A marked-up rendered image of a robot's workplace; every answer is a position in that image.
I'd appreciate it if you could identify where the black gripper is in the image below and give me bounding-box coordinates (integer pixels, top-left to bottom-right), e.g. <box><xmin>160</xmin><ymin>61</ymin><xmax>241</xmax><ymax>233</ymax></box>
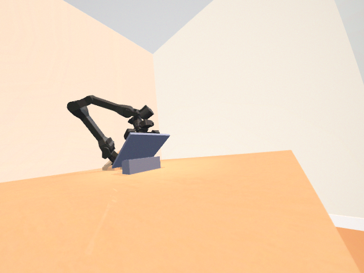
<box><xmin>124</xmin><ymin>121</ymin><xmax>160</xmax><ymax>140</ymax></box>

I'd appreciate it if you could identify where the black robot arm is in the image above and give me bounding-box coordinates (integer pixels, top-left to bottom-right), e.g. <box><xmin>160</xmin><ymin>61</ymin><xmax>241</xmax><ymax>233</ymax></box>
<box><xmin>67</xmin><ymin>95</ymin><xmax>154</xmax><ymax>165</ymax></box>

